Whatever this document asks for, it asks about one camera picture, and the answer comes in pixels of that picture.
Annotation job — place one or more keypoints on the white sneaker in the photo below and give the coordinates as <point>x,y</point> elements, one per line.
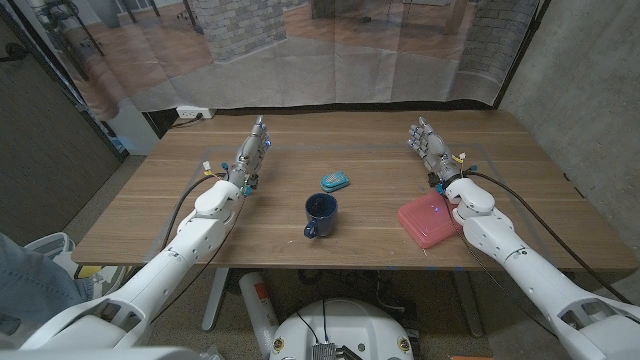
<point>60,247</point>

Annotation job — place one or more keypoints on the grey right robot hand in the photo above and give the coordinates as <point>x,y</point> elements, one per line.
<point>434,150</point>

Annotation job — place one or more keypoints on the person's leg in jeans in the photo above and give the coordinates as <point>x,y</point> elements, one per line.
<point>30,290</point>

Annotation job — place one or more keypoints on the white power strip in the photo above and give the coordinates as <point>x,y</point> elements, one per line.
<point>192,112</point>

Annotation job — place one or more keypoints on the pink plastic box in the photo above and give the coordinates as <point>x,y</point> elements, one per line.
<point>425,220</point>

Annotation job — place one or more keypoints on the grey electronics module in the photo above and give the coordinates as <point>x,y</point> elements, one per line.
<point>324,352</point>

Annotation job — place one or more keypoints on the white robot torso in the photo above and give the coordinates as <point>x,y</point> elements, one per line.
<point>100,354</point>

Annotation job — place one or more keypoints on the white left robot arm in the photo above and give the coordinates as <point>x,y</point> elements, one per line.
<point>165,265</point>

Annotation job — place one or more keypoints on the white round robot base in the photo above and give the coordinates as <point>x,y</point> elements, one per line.
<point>350,330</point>

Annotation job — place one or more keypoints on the teal toy phone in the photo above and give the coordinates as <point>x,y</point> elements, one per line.
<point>334,181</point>

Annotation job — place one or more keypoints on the printed room backdrop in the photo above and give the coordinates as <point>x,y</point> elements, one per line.
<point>300,60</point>

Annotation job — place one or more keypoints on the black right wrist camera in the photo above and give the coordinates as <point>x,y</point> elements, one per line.
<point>434,180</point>

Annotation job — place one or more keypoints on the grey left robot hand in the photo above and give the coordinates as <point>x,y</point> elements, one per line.
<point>247,157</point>

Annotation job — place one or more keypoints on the white table leg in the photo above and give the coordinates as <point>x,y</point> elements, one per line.
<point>215,300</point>

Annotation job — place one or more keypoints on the white cylinder with orange label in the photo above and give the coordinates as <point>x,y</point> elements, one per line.
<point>257,305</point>

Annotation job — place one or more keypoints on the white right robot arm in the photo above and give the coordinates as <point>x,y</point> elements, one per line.
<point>530,280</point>

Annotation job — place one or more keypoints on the dark blue mug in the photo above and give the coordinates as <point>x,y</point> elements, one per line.
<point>322,220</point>

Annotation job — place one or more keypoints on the black backdrop frame pole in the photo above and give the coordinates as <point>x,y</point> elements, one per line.
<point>80,100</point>
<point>522,50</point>

